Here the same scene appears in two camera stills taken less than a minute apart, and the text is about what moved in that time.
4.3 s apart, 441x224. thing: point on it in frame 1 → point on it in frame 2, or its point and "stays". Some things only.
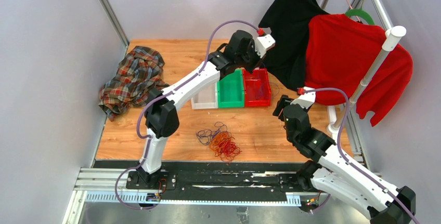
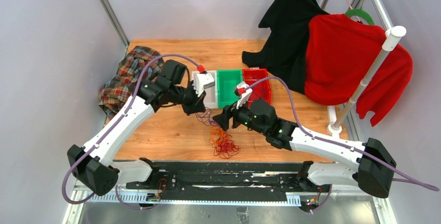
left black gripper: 252,49 → 197,105
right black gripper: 284,101 → 234,113
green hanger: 359,12 stays
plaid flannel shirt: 140,70 stays
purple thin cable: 206,135 → 205,117
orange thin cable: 219,139 stays
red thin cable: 228,149 stays
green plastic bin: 231,90 stays
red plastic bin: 257,89 stays
